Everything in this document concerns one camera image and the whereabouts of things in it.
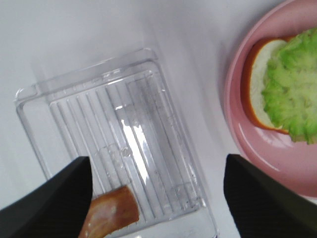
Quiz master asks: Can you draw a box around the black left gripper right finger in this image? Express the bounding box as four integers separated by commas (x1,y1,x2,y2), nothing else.
223,154,317,238

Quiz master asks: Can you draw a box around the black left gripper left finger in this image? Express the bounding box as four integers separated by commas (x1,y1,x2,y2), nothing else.
0,157,93,238

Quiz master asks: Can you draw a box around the bacon strip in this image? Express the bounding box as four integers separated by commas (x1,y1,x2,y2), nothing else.
79,185,139,238

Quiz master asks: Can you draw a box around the green lettuce leaf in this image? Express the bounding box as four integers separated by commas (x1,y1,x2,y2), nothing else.
262,28,317,144

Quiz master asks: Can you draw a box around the bread slice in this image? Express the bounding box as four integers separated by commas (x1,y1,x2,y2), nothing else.
240,36,295,134

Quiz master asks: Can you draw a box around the pink round plate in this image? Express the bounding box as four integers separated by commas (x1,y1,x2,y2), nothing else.
224,0,317,198

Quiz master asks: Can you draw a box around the clear left plastic tray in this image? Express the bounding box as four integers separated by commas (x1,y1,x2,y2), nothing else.
15,48,219,238

